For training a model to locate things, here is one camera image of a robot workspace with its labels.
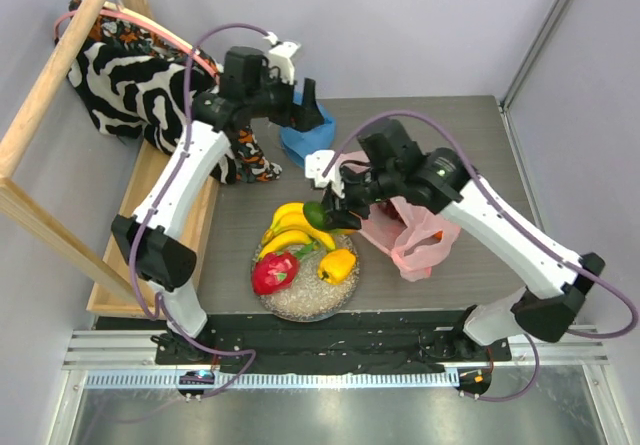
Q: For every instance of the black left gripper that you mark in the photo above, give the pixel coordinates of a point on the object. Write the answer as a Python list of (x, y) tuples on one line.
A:
[(304, 117)]

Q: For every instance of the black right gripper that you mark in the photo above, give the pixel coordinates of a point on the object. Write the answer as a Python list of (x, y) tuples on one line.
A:
[(345, 199)]

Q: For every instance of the yellow fake banana bunch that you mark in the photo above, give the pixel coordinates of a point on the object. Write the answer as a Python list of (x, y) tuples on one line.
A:
[(290, 217)]

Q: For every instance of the single yellow fake banana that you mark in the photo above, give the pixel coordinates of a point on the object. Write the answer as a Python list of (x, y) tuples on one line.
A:
[(284, 240)]

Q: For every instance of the yellow fake bell pepper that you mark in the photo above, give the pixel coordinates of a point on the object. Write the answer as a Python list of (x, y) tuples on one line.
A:
[(336, 266)]

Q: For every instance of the red fake dragon fruit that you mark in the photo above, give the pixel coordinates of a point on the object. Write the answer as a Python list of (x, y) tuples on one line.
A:
[(277, 270)]

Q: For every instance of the pink plastic bag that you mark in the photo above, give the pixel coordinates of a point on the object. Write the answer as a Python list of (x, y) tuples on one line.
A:
[(409, 242)]

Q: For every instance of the green orange fake mango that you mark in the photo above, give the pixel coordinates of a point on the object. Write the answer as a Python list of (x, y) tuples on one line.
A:
[(316, 215)]

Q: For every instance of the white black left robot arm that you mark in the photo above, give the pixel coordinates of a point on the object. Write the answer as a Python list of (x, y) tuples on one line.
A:
[(149, 240)]

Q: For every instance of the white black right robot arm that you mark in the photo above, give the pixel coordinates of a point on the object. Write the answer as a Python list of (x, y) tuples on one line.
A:
[(556, 279)]

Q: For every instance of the fake red grapes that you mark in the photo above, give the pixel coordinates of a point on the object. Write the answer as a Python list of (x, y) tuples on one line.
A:
[(389, 210)]

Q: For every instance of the blue bucket hat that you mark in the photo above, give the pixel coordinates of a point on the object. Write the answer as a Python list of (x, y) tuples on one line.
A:
[(297, 145)]

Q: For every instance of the speckled round plate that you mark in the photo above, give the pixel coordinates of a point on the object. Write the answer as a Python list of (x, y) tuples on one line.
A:
[(309, 298)]

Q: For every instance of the black white orange patterned cloth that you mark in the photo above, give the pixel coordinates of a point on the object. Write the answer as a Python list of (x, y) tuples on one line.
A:
[(138, 96)]

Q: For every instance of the pink hanger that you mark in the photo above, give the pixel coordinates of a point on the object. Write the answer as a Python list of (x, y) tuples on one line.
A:
[(136, 34)]

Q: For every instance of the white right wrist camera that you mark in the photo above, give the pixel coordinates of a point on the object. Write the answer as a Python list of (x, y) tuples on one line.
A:
[(321, 169)]

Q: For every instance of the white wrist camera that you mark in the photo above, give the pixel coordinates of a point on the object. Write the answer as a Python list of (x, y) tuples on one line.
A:
[(281, 57), (321, 169)]

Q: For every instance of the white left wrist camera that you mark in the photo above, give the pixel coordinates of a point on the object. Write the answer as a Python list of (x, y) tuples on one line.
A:
[(281, 57)]

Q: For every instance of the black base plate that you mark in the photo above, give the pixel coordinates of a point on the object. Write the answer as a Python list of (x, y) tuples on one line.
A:
[(387, 342)]

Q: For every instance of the aluminium rail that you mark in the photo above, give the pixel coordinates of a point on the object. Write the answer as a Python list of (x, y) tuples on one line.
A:
[(129, 359)]

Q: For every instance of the aluminium corner post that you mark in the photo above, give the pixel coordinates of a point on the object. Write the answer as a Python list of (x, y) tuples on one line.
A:
[(542, 39)]

